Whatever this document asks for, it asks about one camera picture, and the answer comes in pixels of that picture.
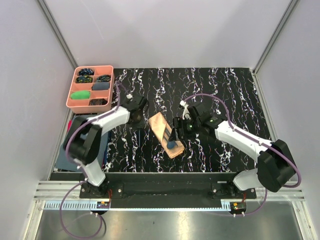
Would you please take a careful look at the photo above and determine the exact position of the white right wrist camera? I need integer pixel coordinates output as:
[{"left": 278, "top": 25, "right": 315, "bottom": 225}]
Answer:
[{"left": 179, "top": 100, "right": 192, "bottom": 120}]

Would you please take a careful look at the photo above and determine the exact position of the black marble pattern mat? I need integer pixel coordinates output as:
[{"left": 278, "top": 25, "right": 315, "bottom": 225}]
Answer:
[{"left": 104, "top": 67, "right": 271, "bottom": 173}]

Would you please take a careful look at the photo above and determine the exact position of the aluminium post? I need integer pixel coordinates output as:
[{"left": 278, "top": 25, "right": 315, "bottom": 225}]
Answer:
[
  {"left": 252, "top": 0, "right": 300, "bottom": 74},
  {"left": 35, "top": 0, "right": 79, "bottom": 69}
]

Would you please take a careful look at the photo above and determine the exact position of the blue plastic knife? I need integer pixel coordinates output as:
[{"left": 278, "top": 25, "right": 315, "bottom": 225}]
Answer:
[{"left": 137, "top": 129, "right": 143, "bottom": 149}]

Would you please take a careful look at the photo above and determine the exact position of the blue grey folded napkin stack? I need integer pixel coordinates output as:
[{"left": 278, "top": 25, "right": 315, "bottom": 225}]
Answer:
[{"left": 54, "top": 114, "right": 110, "bottom": 172}]

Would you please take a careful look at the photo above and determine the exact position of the dark patterned cloth roll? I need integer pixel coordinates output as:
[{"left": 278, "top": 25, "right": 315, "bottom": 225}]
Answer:
[{"left": 89, "top": 98, "right": 108, "bottom": 106}]

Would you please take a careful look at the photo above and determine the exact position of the blue plastic fork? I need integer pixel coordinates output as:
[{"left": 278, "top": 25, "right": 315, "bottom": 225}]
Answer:
[{"left": 162, "top": 128, "right": 183, "bottom": 149}]

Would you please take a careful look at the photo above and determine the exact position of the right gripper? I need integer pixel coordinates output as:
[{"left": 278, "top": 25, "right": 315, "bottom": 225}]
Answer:
[{"left": 168, "top": 116, "right": 201, "bottom": 142}]

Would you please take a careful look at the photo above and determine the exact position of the blue patterned roll top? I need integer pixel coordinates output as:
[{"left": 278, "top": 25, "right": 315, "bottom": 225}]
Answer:
[{"left": 77, "top": 68, "right": 94, "bottom": 76}]

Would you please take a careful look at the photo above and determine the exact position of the pink divided organizer tray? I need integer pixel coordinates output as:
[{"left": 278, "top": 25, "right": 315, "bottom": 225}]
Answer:
[{"left": 66, "top": 65, "right": 115, "bottom": 114}]

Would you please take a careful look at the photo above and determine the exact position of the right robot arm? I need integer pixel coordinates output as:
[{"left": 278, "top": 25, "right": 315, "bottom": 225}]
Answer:
[{"left": 169, "top": 101, "right": 298, "bottom": 199}]

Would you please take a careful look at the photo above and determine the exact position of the blue patterned roll right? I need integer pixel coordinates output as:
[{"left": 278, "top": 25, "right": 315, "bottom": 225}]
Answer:
[{"left": 96, "top": 74, "right": 111, "bottom": 83}]

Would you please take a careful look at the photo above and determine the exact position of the blue yellow patterned roll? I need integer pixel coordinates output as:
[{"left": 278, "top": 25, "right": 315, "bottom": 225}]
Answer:
[{"left": 75, "top": 75, "right": 93, "bottom": 84}]

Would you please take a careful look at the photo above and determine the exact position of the left rear aluminium post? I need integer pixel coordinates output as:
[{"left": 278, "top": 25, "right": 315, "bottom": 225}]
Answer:
[{"left": 35, "top": 0, "right": 79, "bottom": 69}]

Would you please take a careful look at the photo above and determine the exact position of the peach cloth napkin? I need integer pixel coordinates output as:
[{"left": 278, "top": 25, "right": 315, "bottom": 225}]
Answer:
[{"left": 148, "top": 112, "right": 185, "bottom": 159}]

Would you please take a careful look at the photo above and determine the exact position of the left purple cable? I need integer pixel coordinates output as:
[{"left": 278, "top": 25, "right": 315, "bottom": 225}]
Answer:
[{"left": 57, "top": 81, "right": 132, "bottom": 237}]

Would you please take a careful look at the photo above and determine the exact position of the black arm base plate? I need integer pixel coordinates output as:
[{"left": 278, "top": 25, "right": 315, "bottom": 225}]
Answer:
[{"left": 79, "top": 172, "right": 257, "bottom": 200}]

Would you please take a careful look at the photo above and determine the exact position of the grey folded cloth in tray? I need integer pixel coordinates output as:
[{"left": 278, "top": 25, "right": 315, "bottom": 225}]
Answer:
[{"left": 91, "top": 82, "right": 110, "bottom": 91}]

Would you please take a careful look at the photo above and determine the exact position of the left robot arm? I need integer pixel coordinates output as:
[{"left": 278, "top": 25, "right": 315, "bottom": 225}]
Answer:
[{"left": 63, "top": 94, "right": 149, "bottom": 198}]

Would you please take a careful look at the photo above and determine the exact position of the right rear aluminium post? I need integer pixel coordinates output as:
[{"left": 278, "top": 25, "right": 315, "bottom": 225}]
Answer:
[{"left": 252, "top": 0, "right": 300, "bottom": 74}]

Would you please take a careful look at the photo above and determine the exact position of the green rolled cloth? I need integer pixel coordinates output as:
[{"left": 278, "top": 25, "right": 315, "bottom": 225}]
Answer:
[{"left": 69, "top": 90, "right": 91, "bottom": 100}]

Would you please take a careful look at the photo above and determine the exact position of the aluminium frame rail front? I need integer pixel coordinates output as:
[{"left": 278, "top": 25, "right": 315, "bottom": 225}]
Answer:
[{"left": 34, "top": 181, "right": 305, "bottom": 212}]

